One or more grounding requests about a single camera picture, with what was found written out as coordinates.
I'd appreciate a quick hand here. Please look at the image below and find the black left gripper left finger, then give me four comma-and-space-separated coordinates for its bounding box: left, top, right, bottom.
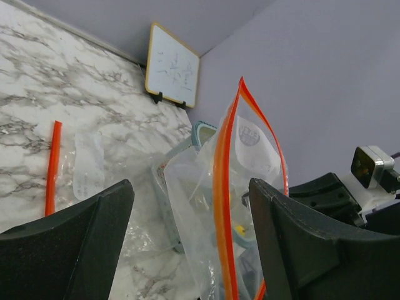
1, 179, 134, 299

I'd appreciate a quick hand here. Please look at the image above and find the pale green plastic basket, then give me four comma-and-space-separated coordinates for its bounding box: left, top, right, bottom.
151, 121, 256, 257

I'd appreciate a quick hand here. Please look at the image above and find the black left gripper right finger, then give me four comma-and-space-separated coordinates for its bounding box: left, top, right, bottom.
249, 179, 399, 299

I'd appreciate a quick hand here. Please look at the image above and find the small framed whiteboard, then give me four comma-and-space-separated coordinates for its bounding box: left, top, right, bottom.
145, 22, 200, 108

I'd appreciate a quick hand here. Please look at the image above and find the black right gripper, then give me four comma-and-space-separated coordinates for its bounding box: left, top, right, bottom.
289, 172, 399, 233

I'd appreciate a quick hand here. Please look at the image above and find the clear orange-zip bag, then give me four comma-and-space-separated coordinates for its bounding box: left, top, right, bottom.
164, 80, 289, 299
55, 126, 177, 258

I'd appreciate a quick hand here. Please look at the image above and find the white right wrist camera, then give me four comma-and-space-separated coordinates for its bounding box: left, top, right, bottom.
340, 146, 399, 219

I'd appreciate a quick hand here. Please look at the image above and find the yellow toy lemon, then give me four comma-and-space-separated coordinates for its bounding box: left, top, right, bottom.
234, 224, 246, 238

